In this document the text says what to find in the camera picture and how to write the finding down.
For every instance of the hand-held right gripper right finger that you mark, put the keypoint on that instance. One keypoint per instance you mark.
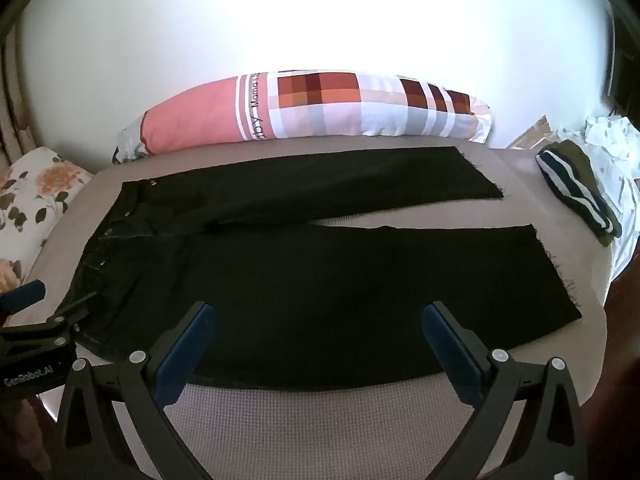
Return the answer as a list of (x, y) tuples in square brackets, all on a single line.
[(450, 355)]

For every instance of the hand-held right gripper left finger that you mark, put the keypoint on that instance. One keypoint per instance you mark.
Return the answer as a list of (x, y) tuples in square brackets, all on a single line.
[(185, 355)]

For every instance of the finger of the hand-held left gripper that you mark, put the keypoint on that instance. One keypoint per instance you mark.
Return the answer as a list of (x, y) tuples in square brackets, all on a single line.
[(25, 294), (70, 317)]

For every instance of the black pants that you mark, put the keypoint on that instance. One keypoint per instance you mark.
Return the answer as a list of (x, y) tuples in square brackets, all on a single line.
[(300, 285)]

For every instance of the person's left forearm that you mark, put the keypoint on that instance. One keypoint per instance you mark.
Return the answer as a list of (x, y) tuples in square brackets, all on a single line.
[(20, 435)]

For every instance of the white floral pillow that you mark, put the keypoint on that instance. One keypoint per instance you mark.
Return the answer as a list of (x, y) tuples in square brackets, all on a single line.
[(35, 190)]

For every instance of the beige bed mattress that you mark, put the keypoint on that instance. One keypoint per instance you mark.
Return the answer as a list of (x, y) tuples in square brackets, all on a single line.
[(320, 420)]

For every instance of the brown curtain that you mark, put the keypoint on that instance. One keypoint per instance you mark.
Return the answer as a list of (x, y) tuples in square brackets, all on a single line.
[(12, 110)]

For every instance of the olive striped garment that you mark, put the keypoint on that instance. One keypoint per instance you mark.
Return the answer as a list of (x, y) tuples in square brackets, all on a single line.
[(575, 185)]

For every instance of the brown wooden board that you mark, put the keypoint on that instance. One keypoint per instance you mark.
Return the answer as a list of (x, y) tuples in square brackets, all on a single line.
[(530, 132)]

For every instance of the long pink checked pillow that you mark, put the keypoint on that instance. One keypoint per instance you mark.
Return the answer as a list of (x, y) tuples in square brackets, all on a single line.
[(200, 115)]

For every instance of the white printed cloth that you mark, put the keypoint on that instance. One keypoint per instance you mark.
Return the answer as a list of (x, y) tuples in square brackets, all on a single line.
[(620, 160)]

